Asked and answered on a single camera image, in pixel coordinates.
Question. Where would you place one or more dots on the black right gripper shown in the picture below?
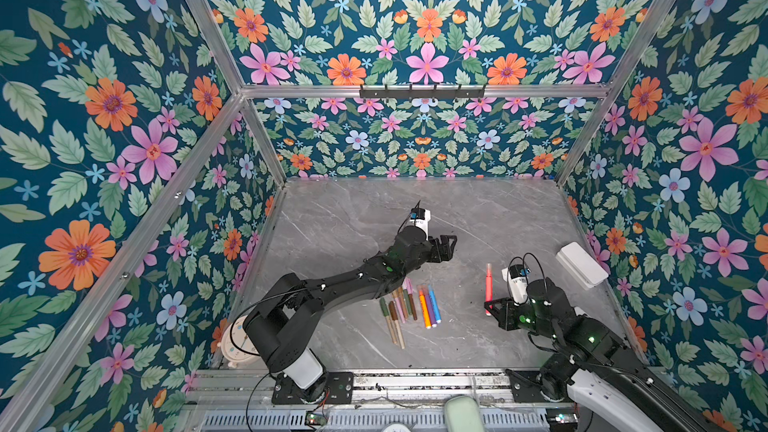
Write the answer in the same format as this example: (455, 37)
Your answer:
(502, 315)

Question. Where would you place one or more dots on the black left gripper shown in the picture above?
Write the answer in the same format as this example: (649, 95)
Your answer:
(439, 254)

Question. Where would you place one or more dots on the pink highlighter marker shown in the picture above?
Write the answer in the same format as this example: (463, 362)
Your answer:
(488, 296)

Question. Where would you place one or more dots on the purple marker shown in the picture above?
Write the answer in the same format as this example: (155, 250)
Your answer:
(429, 308)

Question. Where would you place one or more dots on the blue marker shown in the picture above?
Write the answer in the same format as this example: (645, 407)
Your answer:
(435, 313)

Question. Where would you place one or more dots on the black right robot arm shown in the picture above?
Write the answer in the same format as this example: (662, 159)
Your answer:
(593, 366)

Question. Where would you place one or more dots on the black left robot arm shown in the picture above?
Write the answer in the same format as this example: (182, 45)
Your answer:
(280, 325)

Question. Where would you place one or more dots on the pink cap green pen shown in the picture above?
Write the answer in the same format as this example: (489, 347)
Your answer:
(409, 297)

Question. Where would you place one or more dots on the tan cap pink pen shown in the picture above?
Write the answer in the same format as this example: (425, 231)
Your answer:
(397, 305)

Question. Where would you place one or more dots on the brown cap beige pen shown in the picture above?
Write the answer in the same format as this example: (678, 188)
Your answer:
(396, 324)

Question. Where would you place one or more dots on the green cap beige pen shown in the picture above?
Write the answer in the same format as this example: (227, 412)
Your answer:
(385, 311)

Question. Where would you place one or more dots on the orange marker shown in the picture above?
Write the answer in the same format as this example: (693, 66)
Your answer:
(424, 308)

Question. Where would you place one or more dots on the white rectangular box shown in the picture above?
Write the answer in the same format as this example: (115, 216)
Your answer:
(581, 265)

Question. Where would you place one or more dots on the pale green rounded object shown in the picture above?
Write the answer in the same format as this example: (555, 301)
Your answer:
(462, 414)

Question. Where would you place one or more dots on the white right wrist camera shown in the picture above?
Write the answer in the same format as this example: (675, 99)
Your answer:
(516, 279)

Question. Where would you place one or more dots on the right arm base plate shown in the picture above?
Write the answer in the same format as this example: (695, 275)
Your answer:
(545, 385)

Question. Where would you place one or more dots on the black wall hook rail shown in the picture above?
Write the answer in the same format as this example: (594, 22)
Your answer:
(407, 92)

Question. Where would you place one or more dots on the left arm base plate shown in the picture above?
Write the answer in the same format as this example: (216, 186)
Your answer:
(334, 388)

